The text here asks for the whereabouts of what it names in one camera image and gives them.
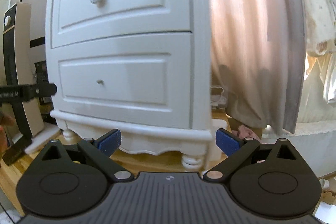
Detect white power strip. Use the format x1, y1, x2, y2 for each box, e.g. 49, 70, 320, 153
211, 94, 227, 106

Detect beige black tower heater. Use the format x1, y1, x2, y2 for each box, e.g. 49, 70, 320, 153
3, 2, 45, 139

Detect black labelled box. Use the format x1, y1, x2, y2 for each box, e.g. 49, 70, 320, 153
34, 61, 52, 105

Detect white nightstand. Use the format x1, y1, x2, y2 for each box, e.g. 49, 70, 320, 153
45, 0, 214, 171

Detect white lower drawer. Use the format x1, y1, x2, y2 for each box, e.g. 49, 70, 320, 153
48, 33, 192, 128

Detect white wooden drawer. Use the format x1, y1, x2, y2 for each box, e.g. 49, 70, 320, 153
51, 0, 191, 48

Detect hanging floral clothes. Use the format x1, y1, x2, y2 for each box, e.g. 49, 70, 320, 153
296, 0, 336, 106

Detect pink curtain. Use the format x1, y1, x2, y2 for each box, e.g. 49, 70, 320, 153
210, 0, 306, 134

